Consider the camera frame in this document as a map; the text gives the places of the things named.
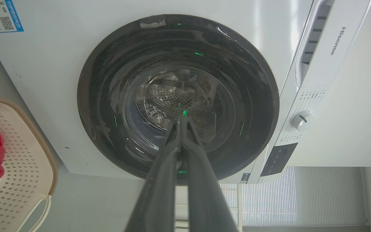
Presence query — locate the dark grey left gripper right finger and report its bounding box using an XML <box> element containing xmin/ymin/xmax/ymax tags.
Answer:
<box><xmin>181</xmin><ymin>117</ymin><xmax>238</xmax><ymax>232</ymax></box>

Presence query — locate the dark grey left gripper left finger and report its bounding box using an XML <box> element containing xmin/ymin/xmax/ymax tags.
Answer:
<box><xmin>125</xmin><ymin>118</ymin><xmax>182</xmax><ymax>232</ymax></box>

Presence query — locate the beige perforated laundry basket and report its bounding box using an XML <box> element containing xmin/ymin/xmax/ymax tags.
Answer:
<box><xmin>0</xmin><ymin>96</ymin><xmax>58</xmax><ymax>232</ymax></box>

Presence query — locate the white control knob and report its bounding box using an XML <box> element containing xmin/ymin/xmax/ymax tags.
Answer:
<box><xmin>291</xmin><ymin>111</ymin><xmax>315</xmax><ymax>131</ymax></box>

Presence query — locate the round dark washing machine door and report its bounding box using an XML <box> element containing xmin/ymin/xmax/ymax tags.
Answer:
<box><xmin>77</xmin><ymin>14</ymin><xmax>280</xmax><ymax>185</ymax></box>

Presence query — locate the white Hisense washing machine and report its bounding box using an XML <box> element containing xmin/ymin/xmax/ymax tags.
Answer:
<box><xmin>0</xmin><ymin>0</ymin><xmax>371</xmax><ymax>184</ymax></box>

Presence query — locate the blue energy label sticker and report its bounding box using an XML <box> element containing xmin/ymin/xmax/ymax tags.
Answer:
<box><xmin>0</xmin><ymin>0</ymin><xmax>24</xmax><ymax>34</ymax></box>

